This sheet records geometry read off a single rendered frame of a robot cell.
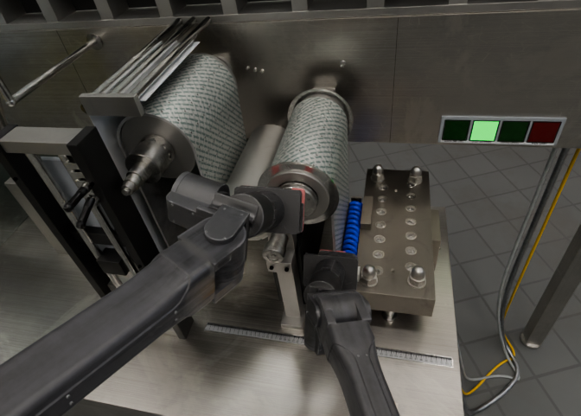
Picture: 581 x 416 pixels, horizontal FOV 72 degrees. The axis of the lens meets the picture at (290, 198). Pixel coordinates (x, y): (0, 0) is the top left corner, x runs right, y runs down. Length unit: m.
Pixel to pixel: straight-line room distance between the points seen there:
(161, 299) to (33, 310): 0.87
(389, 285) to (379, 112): 0.40
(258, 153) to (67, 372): 0.59
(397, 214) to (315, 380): 0.41
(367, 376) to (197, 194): 0.31
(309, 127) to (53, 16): 0.70
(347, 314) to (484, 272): 1.70
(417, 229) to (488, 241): 1.47
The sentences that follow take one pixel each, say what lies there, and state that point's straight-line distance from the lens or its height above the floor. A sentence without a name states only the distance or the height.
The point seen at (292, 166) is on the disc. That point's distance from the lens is 0.67.
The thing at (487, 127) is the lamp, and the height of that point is 1.19.
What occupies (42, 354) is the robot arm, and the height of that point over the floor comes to 1.44.
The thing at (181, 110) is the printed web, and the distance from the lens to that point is 0.74.
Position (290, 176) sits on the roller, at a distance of 0.68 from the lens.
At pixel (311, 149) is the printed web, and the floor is 1.31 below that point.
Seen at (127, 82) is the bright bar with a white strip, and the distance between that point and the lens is 0.74.
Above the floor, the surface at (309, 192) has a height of 1.28.
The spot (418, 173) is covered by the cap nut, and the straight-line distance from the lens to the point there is 1.06.
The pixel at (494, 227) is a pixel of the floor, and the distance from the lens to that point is 2.50.
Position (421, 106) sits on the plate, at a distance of 0.97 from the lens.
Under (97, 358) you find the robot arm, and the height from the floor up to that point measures 1.43.
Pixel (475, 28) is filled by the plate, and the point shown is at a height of 1.41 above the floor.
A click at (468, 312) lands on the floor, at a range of 2.11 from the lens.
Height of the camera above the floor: 1.73
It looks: 42 degrees down
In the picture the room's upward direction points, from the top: 8 degrees counter-clockwise
